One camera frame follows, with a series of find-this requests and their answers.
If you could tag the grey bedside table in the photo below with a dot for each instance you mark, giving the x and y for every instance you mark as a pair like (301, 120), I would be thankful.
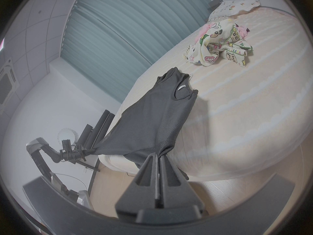
(214, 4)

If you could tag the bed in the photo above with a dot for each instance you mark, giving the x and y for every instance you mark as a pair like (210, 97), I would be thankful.
(244, 106)

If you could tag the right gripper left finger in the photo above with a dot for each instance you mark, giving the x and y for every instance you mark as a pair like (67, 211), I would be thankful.
(132, 197)

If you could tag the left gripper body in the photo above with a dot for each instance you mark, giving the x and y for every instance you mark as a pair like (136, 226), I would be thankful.
(79, 155)

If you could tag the white ceiling air conditioner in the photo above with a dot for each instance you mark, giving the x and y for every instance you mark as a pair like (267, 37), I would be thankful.
(7, 84)

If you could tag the black T-shirt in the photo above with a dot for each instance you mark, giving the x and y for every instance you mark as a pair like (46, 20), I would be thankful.
(151, 116)

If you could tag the blue-green curtain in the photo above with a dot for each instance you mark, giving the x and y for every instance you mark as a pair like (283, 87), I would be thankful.
(97, 57)
(146, 16)

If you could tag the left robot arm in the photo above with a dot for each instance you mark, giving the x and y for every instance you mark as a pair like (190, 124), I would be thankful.
(39, 155)

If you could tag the white printed pillow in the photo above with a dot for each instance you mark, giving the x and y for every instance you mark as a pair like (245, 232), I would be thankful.
(232, 8)

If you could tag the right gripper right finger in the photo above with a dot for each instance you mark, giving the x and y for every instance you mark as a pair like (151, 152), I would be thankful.
(181, 197)

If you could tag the pile of clothes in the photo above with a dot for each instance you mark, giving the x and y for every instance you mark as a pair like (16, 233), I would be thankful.
(215, 45)

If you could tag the black chest of drawers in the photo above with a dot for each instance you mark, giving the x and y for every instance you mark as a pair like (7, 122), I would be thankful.
(97, 128)

